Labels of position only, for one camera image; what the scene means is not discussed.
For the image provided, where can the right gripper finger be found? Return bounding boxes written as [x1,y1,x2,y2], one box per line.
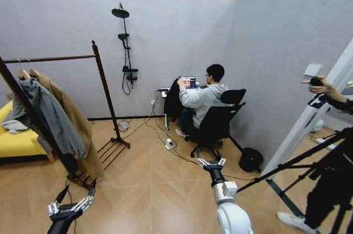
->
[196,151,207,169]
[216,150,227,167]

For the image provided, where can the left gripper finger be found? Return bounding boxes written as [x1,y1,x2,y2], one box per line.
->
[72,180,97,214]
[47,184,70,216]

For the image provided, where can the grey hooded garment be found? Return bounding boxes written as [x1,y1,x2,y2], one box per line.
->
[10,76,88,159]

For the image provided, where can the black office chair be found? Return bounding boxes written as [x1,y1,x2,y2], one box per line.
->
[185,88,247,159]

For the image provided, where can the white small desk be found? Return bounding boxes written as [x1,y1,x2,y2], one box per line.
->
[156,86,208,131]

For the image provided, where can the tan long coat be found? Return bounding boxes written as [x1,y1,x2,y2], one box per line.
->
[29,70,106,180]

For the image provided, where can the seated person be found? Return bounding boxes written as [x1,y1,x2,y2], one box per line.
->
[175,63,230,139]

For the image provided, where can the black jacket on desk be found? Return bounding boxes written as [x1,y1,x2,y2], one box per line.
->
[163,78,183,123]

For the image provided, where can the black floor bar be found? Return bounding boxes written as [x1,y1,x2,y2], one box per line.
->
[265,179,306,220]

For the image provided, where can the yellow sofa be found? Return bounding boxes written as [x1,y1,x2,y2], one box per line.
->
[0,99,56,163]

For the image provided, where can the open laptop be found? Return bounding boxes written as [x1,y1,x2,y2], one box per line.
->
[180,76,197,89]

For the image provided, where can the pale grey folded cloth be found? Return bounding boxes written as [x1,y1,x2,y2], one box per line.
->
[1,119,30,135]

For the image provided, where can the standing person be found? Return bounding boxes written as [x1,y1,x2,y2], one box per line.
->
[276,75,353,234]

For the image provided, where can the dark wooden clothes rack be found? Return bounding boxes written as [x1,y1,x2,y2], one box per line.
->
[0,40,131,190]

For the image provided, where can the black floor cable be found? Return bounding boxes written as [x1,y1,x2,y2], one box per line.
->
[172,145,259,182]

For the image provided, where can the black camera tripod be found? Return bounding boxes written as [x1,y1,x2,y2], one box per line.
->
[236,125,353,234]

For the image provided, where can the white door frame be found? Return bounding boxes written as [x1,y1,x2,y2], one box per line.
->
[260,42,353,177]

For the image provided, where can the black wall shower set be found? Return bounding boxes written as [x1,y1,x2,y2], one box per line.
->
[111,2,140,96]

